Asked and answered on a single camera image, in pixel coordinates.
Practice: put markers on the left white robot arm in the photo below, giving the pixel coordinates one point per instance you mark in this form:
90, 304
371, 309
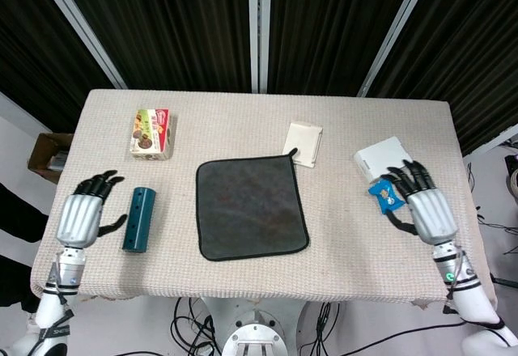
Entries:
52, 303

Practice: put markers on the dark grey cloth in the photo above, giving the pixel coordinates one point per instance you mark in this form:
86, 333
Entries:
251, 208

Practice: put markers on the cream flat card box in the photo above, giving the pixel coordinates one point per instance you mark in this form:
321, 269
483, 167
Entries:
305, 139

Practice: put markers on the white cardboard box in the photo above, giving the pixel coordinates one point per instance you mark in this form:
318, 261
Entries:
380, 158

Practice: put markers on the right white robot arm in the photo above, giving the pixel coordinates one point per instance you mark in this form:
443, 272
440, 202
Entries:
469, 295

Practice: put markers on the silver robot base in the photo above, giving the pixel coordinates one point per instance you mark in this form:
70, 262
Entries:
253, 333

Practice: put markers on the brown cardboard box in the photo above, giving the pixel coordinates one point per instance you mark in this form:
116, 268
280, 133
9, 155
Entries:
46, 158

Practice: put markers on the table with beige tablecloth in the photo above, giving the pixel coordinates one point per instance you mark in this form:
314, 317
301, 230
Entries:
263, 121

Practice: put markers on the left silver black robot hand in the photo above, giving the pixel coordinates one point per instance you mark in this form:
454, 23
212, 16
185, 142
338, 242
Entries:
81, 214

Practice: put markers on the teal cylinder tube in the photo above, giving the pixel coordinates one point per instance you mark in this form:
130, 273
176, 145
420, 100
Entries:
139, 218

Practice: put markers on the white shoe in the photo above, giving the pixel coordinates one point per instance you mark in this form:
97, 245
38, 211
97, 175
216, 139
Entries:
31, 319

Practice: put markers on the blue snack packet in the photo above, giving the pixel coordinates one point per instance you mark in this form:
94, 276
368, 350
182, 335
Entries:
384, 196

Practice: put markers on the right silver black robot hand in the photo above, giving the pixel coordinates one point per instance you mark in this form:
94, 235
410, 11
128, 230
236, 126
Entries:
429, 210

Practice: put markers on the cookie snack box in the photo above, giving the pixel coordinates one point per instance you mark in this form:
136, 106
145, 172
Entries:
153, 133

